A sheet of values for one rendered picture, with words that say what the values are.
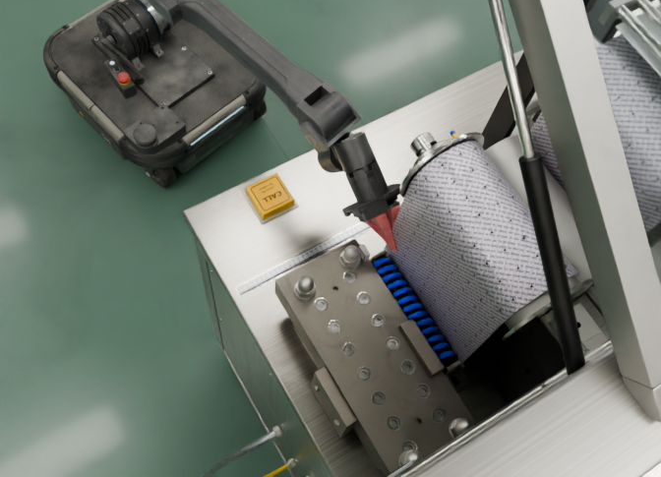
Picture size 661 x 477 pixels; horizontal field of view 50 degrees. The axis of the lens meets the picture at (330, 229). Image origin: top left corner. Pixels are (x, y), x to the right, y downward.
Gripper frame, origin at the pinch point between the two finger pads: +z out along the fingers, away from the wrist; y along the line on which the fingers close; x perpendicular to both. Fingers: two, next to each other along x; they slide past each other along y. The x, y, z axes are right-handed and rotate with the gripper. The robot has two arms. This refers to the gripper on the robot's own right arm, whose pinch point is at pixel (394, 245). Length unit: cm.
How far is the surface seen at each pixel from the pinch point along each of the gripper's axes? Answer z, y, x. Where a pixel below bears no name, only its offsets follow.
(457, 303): 8.8, 0.3, 15.0
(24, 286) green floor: -13, 69, -130
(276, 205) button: -12.4, 10.0, -23.3
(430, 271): 3.9, 0.3, 10.1
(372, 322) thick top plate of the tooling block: 9.3, 9.6, 1.2
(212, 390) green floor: 38, 33, -101
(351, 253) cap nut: -2.2, 7.4, -0.5
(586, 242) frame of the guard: -11, 14, 70
